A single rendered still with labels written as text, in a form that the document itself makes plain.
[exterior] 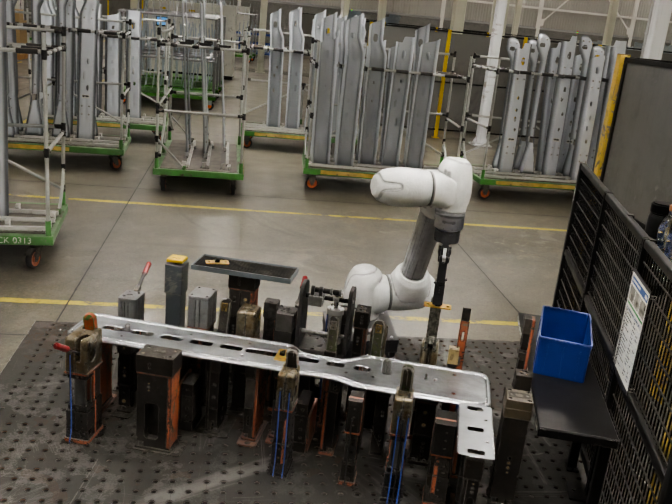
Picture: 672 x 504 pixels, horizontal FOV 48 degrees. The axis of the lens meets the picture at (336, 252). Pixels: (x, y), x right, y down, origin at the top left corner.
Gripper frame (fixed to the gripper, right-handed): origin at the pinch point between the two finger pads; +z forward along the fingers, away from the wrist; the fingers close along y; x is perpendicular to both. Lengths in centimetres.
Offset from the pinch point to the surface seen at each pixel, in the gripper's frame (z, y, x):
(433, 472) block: 48, 23, 6
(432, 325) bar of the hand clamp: 16.9, -14.7, -0.3
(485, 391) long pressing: 29.2, 2.3, 18.4
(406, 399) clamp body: 24.7, 24.3, -5.1
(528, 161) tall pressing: 84, -794, 102
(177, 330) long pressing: 29, -6, -85
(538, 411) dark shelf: 26.2, 15.8, 32.9
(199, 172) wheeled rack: 103, -570, -270
